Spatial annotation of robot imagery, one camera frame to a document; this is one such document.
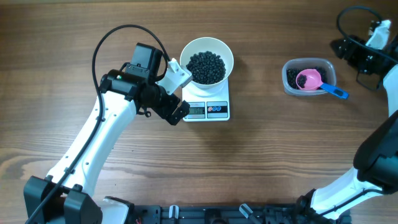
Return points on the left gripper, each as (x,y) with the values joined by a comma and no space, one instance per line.
(165,112)

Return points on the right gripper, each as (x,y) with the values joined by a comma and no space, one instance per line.
(349,52)

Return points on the pink scoop blue handle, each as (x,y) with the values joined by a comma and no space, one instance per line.
(314,82)

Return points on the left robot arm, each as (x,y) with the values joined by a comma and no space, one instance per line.
(65,195)

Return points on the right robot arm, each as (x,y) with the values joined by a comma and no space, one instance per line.
(374,171)

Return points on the white digital kitchen scale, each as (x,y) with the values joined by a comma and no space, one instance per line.
(207,104)

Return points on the black beans in bowl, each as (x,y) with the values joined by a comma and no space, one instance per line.
(207,68)

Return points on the white bowl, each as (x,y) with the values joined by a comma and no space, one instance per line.
(211,44)

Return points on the black beans in scoop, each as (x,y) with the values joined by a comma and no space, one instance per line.
(301,81)

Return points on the clear plastic container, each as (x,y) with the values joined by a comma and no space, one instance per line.
(305,63)

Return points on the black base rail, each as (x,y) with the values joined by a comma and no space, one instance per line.
(269,214)

